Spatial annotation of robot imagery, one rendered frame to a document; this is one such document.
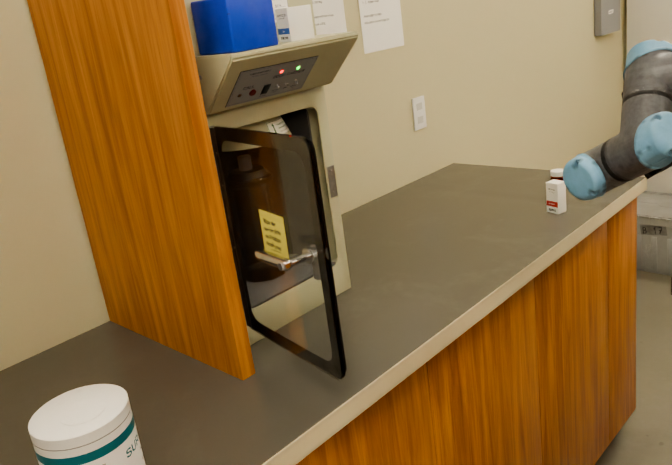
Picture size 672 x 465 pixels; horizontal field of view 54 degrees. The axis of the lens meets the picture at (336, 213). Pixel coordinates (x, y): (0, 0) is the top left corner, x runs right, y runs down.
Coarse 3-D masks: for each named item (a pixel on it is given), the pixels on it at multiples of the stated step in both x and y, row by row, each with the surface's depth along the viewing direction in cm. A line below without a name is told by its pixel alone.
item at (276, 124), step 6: (264, 120) 133; (270, 120) 134; (276, 120) 135; (282, 120) 138; (246, 126) 131; (252, 126) 132; (258, 126) 132; (264, 126) 132; (270, 126) 133; (276, 126) 134; (282, 126) 136; (276, 132) 134; (282, 132) 135; (288, 132) 138
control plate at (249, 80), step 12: (300, 60) 121; (312, 60) 124; (240, 72) 112; (252, 72) 114; (264, 72) 117; (276, 72) 119; (288, 72) 122; (300, 72) 125; (240, 84) 115; (252, 84) 117; (264, 84) 120; (276, 84) 123; (300, 84) 129; (252, 96) 120; (264, 96) 123
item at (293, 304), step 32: (224, 128) 113; (224, 160) 117; (256, 160) 107; (288, 160) 99; (256, 192) 110; (288, 192) 102; (256, 224) 114; (288, 224) 105; (320, 224) 98; (320, 256) 100; (256, 288) 121; (288, 288) 111; (320, 288) 103; (256, 320) 125; (288, 320) 115; (320, 320) 106; (320, 352) 109
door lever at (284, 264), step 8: (256, 256) 106; (264, 256) 104; (272, 256) 102; (280, 256) 102; (304, 256) 102; (312, 256) 102; (272, 264) 102; (280, 264) 100; (288, 264) 100; (296, 264) 101
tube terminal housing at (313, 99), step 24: (192, 0) 114; (288, 0) 130; (192, 24) 114; (288, 96) 132; (312, 96) 137; (216, 120) 120; (240, 120) 124; (312, 120) 142; (336, 216) 147; (336, 240) 148; (336, 264) 149; (336, 288) 150
